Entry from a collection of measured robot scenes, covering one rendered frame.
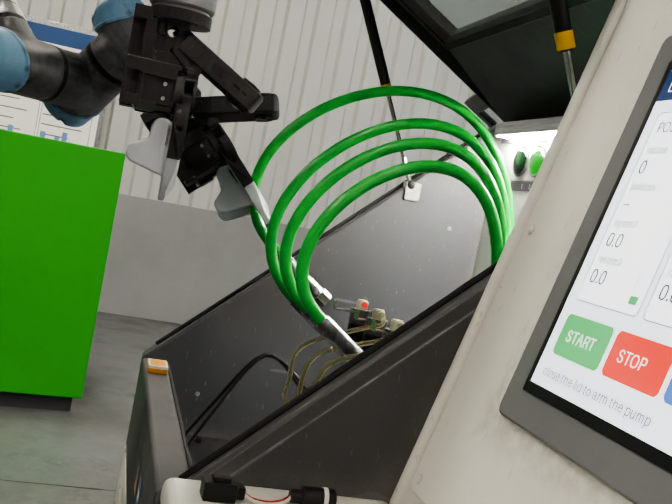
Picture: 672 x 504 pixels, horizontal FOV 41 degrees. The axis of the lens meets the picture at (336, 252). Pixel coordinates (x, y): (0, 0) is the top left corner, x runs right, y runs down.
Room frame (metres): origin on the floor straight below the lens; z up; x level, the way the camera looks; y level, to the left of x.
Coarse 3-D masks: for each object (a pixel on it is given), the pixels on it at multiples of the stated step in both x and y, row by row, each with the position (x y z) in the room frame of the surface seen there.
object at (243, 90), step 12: (192, 36) 1.01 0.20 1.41; (180, 48) 1.01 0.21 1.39; (192, 48) 1.01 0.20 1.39; (204, 48) 1.02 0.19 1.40; (192, 60) 1.02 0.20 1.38; (204, 60) 1.02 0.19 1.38; (216, 60) 1.02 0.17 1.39; (204, 72) 1.02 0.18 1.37; (216, 72) 1.02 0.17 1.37; (228, 72) 1.02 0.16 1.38; (216, 84) 1.03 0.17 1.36; (228, 84) 1.03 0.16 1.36; (240, 84) 1.03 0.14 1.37; (252, 84) 1.04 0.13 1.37; (228, 96) 1.04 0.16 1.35; (240, 96) 1.03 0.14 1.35; (252, 96) 1.03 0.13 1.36; (240, 108) 1.04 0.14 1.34; (252, 108) 1.04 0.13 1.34
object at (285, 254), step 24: (384, 144) 1.05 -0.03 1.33; (408, 144) 1.05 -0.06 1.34; (432, 144) 1.06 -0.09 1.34; (456, 144) 1.07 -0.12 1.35; (336, 168) 1.04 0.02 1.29; (480, 168) 1.07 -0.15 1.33; (312, 192) 1.03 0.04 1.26; (504, 216) 1.08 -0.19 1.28; (288, 240) 1.02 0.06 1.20; (504, 240) 1.08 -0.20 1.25; (288, 264) 1.02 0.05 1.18; (288, 288) 1.03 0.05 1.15
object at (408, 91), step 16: (352, 96) 1.20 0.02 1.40; (368, 96) 1.20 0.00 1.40; (384, 96) 1.21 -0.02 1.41; (416, 96) 1.22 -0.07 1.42; (432, 96) 1.22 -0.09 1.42; (320, 112) 1.19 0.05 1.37; (464, 112) 1.24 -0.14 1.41; (288, 128) 1.18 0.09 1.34; (480, 128) 1.24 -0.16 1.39; (272, 144) 1.18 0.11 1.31; (496, 144) 1.25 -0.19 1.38; (496, 160) 1.25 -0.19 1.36; (256, 176) 1.17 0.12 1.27; (512, 208) 1.26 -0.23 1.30; (256, 224) 1.18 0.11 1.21; (512, 224) 1.26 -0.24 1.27
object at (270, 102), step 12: (216, 96) 1.18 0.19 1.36; (264, 96) 1.19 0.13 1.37; (276, 96) 1.19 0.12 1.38; (204, 108) 1.18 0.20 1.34; (216, 108) 1.18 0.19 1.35; (228, 108) 1.18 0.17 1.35; (264, 108) 1.18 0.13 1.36; (276, 108) 1.19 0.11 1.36; (228, 120) 1.21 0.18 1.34; (240, 120) 1.22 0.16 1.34; (252, 120) 1.22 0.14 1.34; (264, 120) 1.20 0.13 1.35
